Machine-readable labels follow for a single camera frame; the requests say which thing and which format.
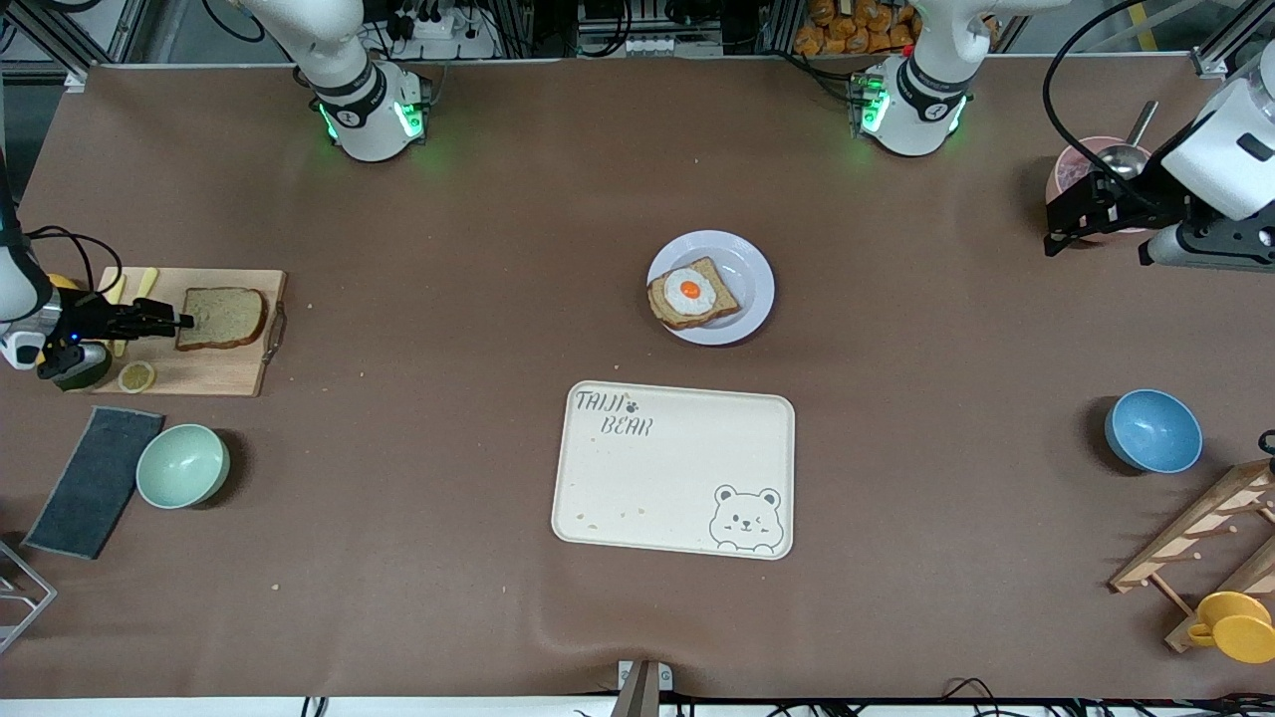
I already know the plain brown bread slice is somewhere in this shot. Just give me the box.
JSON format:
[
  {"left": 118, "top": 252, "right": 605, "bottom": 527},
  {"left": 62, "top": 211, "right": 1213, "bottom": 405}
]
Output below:
[{"left": 175, "top": 287, "right": 269, "bottom": 352}]

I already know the pale lavender round plate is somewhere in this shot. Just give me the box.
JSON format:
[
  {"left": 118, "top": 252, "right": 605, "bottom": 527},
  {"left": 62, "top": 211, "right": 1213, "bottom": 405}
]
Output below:
[{"left": 646, "top": 230, "right": 776, "bottom": 347}]

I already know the toast with fried egg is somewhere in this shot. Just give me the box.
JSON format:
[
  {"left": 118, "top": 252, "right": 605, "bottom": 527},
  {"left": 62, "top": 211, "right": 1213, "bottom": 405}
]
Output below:
[{"left": 647, "top": 256, "right": 742, "bottom": 331}]

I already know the fried egg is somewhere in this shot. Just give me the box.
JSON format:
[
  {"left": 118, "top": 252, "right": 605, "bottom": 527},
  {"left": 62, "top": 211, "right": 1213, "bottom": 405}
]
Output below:
[{"left": 662, "top": 267, "right": 718, "bottom": 315}]

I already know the yellow plastic knife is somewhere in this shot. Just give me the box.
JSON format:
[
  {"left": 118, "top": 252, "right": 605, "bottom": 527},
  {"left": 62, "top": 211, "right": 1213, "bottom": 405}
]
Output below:
[{"left": 112, "top": 267, "right": 159, "bottom": 358}]

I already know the yellow plastic fork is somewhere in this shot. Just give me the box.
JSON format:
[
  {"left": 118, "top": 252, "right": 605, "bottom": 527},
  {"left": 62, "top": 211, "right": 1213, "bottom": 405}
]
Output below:
[{"left": 100, "top": 273, "right": 128, "bottom": 357}]

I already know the pink bowl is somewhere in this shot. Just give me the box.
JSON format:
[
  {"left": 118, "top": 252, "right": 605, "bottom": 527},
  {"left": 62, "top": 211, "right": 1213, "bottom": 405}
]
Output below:
[{"left": 1046, "top": 136, "right": 1156, "bottom": 245}]

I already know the metal scoop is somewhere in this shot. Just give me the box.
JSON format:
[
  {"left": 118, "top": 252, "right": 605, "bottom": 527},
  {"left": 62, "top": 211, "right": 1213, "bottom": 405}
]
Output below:
[{"left": 1091, "top": 100, "right": 1160, "bottom": 180}]

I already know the green avocado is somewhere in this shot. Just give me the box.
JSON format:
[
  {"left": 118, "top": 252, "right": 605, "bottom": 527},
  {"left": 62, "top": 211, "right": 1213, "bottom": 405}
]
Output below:
[{"left": 53, "top": 360, "right": 114, "bottom": 392}]

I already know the wooden cutting board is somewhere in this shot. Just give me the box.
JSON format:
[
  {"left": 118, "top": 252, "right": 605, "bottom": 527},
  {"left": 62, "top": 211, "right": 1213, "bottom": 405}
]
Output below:
[{"left": 80, "top": 267, "right": 289, "bottom": 398}]

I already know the pale green bowl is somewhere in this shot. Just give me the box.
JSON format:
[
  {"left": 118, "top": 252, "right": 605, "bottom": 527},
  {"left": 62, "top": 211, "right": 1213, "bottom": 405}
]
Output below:
[{"left": 135, "top": 423, "right": 231, "bottom": 511}]

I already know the dark grey cloth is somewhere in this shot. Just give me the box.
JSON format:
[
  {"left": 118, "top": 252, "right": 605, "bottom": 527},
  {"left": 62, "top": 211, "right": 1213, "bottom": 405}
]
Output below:
[{"left": 22, "top": 405, "right": 165, "bottom": 561}]

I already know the blue bowl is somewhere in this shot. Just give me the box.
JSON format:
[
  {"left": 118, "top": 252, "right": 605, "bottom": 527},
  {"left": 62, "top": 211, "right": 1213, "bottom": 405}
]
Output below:
[{"left": 1104, "top": 388, "right": 1204, "bottom": 475}]

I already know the orange packaged bread pile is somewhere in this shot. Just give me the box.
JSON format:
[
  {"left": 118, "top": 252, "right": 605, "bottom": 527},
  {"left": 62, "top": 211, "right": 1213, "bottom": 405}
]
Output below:
[{"left": 794, "top": 0, "right": 922, "bottom": 56}]

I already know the wooden cup rack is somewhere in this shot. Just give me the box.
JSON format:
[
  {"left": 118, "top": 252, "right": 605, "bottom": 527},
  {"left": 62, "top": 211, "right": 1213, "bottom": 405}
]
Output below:
[{"left": 1109, "top": 458, "right": 1275, "bottom": 655}]

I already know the yellow cup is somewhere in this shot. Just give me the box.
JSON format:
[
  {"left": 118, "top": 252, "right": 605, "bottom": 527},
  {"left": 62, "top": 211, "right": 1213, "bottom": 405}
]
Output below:
[{"left": 1187, "top": 591, "right": 1275, "bottom": 665}]

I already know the cream bear print tray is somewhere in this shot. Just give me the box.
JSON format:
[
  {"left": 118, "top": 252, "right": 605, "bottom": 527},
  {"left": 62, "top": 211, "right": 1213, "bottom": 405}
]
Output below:
[{"left": 551, "top": 379, "right": 797, "bottom": 562}]

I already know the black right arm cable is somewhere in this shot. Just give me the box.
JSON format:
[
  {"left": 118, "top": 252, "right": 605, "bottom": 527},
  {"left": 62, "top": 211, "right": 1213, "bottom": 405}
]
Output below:
[{"left": 25, "top": 226, "right": 126, "bottom": 300}]

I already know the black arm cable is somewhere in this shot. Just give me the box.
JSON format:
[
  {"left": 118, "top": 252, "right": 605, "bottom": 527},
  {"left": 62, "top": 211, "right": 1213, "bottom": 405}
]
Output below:
[
  {"left": 25, "top": 226, "right": 126, "bottom": 300},
  {"left": 1042, "top": 0, "right": 1196, "bottom": 208}
]

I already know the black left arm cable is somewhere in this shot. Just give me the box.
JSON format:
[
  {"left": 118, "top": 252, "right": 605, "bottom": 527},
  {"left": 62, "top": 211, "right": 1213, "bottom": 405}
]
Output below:
[{"left": 1042, "top": 0, "right": 1196, "bottom": 208}]

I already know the aluminium frame beam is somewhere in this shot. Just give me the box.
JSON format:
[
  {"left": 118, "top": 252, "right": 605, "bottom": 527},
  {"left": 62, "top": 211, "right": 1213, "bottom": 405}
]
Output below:
[
  {"left": 1192, "top": 5, "right": 1275, "bottom": 79},
  {"left": 0, "top": 0, "right": 150, "bottom": 93}
]

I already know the metal wire rack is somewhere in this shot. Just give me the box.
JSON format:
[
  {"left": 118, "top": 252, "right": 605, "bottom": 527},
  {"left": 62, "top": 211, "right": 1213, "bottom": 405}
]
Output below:
[{"left": 0, "top": 538, "right": 58, "bottom": 655}]

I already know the aluminium camera mount post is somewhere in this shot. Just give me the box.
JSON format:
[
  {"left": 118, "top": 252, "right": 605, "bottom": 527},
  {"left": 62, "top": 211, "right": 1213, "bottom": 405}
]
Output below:
[{"left": 611, "top": 659, "right": 674, "bottom": 717}]

